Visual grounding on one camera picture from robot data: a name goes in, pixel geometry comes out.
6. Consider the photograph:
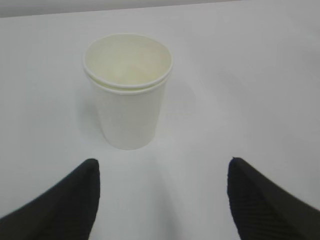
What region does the white paper cup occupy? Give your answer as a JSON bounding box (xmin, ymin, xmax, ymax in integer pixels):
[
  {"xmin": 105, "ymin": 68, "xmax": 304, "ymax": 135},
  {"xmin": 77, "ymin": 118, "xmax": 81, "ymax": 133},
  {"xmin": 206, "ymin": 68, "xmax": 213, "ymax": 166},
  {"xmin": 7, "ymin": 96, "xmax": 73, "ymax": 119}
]
[{"xmin": 82, "ymin": 33, "xmax": 173, "ymax": 150}]

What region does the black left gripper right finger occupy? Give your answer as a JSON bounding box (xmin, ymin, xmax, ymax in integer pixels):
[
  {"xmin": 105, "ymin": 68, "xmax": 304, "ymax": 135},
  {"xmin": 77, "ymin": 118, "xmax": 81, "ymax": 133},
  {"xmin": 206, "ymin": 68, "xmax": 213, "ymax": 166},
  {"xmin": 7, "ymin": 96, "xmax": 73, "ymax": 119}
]
[{"xmin": 227, "ymin": 157, "xmax": 320, "ymax": 240}]

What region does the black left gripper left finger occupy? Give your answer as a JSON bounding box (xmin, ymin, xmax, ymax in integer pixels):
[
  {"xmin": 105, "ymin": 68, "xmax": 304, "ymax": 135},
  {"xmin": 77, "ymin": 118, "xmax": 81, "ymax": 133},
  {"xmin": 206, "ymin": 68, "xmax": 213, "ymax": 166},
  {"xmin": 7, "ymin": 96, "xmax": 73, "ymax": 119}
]
[{"xmin": 0, "ymin": 158, "xmax": 100, "ymax": 240}]

